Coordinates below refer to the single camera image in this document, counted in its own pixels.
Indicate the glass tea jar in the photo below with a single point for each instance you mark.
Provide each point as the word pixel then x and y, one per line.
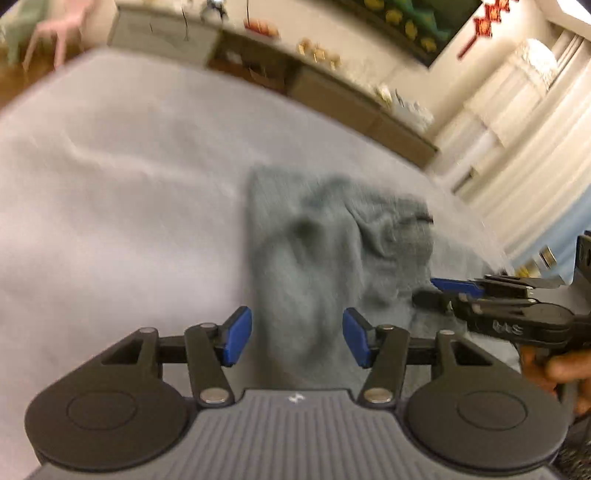
pixel 535 264

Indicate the white curtain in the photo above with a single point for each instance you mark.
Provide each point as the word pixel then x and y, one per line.
pixel 521 129

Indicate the red fruit plate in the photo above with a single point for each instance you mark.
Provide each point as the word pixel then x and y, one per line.
pixel 261 25

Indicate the long brown sideboard cabinet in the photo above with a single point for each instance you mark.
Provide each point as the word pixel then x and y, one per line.
pixel 295 78

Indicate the dark wall painting, yellow shapes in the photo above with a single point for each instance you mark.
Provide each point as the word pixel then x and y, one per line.
pixel 415 23

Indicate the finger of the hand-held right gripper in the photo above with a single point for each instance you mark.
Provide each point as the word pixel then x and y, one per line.
pixel 434 301
pixel 457 287

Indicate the light blue curtain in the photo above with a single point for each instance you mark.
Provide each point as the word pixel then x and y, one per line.
pixel 554 230

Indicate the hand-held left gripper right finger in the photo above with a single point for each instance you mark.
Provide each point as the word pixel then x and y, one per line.
pixel 358 337

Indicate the green plastic child chair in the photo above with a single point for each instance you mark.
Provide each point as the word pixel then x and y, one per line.
pixel 21 27

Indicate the pink plastic child chair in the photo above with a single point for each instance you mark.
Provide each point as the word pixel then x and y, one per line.
pixel 60 30

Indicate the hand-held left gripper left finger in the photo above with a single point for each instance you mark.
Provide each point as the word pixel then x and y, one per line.
pixel 238 336

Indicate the person's right hand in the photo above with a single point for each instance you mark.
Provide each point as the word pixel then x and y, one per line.
pixel 561 369

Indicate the red knot ornament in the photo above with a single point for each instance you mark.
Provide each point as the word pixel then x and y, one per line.
pixel 489 21

